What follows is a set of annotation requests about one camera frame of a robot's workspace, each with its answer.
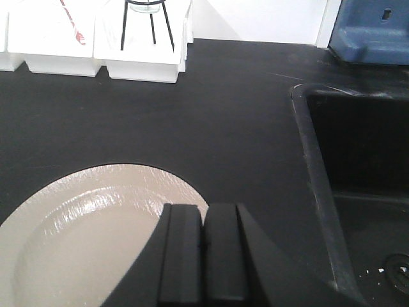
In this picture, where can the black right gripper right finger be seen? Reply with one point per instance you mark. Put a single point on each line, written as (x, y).
(243, 267)

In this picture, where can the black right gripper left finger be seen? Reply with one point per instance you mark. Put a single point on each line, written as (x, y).
(167, 271)

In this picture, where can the beige round plate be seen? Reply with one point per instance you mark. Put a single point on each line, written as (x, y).
(70, 243)

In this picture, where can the black lab sink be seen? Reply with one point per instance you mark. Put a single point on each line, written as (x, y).
(356, 149)

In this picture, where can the white storage bin right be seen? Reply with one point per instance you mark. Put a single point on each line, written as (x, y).
(141, 60)

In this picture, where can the white storage bin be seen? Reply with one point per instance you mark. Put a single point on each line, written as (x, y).
(41, 33)
(9, 61)
(141, 60)

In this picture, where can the white storage bin left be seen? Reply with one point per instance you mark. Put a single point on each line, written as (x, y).
(9, 61)

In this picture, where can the clear glass flask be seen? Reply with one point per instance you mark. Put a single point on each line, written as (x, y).
(143, 8)

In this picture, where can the white storage bin middle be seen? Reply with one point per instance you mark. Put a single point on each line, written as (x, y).
(41, 33)

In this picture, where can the blue pegboard drying rack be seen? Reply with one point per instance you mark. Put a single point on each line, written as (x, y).
(371, 32)

